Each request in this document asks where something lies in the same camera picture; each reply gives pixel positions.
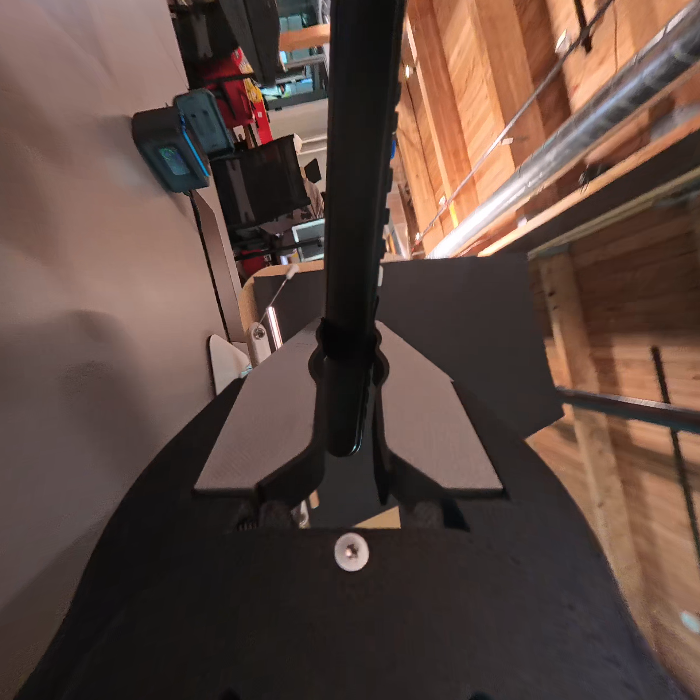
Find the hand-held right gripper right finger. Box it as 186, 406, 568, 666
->
372, 320, 504, 506

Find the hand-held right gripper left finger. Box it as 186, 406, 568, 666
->
194, 320, 329, 509

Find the long black plastic tool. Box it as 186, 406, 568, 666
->
320, 0, 408, 458

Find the black board on white stand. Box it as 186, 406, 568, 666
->
209, 253, 565, 441

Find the black flat device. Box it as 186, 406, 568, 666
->
194, 190, 245, 344

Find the black office chair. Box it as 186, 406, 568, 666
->
210, 136, 312, 232

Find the black battery charging case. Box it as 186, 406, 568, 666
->
131, 89, 236, 195

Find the red plastic tote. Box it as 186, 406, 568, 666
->
203, 46, 274, 147

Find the thin steel tether wire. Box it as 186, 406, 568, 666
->
253, 264, 300, 339

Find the black charger cable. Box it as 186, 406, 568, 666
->
187, 190, 233, 341

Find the black ceiling rail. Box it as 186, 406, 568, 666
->
557, 386, 700, 434

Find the silver air duct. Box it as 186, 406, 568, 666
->
427, 5, 700, 259

